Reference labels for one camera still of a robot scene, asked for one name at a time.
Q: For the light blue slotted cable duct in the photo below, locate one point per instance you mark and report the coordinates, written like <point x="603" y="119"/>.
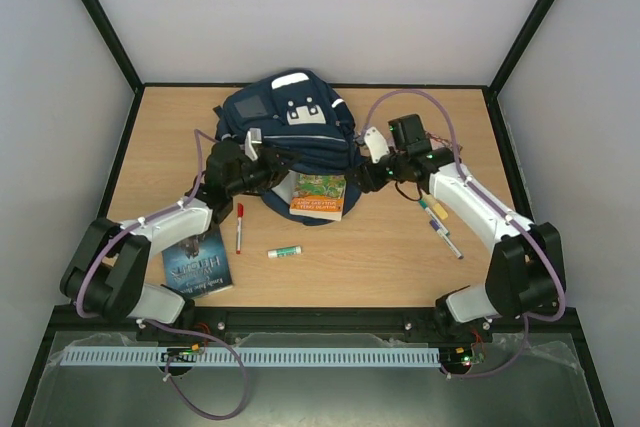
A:
<point x="104" y="356"/>

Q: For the green capped marker pen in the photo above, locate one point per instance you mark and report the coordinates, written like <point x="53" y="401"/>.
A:
<point x="433" y="217"/>

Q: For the green white glue stick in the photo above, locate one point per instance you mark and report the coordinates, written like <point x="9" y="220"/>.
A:
<point x="284" y="252"/>

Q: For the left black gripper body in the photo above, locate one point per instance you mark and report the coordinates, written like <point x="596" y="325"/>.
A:
<point x="267" y="175"/>

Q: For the navy blue student backpack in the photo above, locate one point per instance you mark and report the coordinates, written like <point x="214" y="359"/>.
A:
<point x="298" y="111"/>

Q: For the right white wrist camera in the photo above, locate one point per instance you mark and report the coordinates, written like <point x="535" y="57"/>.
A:
<point x="376" y="144"/>

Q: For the black frame post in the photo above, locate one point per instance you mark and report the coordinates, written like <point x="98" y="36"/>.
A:
<point x="521" y="42"/>
<point x="112" y="41"/>

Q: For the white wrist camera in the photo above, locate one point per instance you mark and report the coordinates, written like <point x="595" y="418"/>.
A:
<point x="376" y="144"/>
<point x="253" y="143"/>

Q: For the purple capped marker pen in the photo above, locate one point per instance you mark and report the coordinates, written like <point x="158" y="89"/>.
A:
<point x="456" y="252"/>

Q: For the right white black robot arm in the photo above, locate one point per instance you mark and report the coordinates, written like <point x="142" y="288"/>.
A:
<point x="526" y="259"/>

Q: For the red marker pen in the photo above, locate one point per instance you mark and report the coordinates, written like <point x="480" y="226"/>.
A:
<point x="239" y="228"/>

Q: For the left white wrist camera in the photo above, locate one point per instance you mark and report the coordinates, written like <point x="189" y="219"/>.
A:
<point x="253" y="143"/>

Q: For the orange treehouse book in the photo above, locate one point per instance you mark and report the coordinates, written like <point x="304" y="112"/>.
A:
<point x="318" y="196"/>

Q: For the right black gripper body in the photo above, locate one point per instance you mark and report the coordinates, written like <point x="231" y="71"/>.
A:
<point x="369" y="175"/>

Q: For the pink purple paperback book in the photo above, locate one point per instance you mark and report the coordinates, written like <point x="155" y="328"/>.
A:
<point x="438" y="142"/>

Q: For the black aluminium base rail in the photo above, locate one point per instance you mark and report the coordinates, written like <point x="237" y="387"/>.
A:
<point x="412" y="325"/>

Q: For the black frame post right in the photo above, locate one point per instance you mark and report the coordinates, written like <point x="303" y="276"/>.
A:
<point x="521" y="42"/>

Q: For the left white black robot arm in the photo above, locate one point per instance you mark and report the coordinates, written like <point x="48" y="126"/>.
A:
<point x="106" y="275"/>

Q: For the yellow highlighter pen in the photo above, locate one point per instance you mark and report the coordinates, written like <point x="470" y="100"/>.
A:
<point x="439" y="210"/>

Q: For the dark Wuthering Heights book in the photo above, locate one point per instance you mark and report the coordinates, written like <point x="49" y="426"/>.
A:
<point x="197" y="266"/>

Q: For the black frame post left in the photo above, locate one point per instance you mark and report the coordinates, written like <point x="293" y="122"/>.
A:
<point x="112" y="41"/>

